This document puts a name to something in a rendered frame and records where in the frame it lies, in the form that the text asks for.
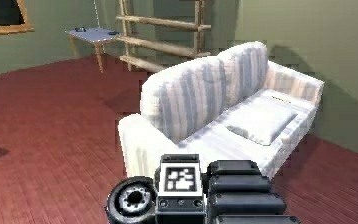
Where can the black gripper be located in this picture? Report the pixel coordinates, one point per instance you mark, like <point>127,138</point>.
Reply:
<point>131,200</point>

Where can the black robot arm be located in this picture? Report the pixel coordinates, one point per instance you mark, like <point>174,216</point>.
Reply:
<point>233,196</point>

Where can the white pillow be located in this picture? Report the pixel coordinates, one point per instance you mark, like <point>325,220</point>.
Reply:
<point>262,125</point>

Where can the white striped sofa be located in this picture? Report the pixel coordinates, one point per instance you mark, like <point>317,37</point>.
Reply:
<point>203,110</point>

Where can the wooden ladder shelf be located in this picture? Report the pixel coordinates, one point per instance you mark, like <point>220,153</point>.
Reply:
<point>163,36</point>

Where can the blue top wooden table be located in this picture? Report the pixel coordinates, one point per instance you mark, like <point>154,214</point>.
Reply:
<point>93,36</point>

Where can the small black object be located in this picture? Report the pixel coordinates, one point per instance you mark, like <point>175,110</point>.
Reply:
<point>80,29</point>
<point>112,33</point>

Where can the wooden framed window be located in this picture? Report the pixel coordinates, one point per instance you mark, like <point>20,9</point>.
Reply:
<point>7,16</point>

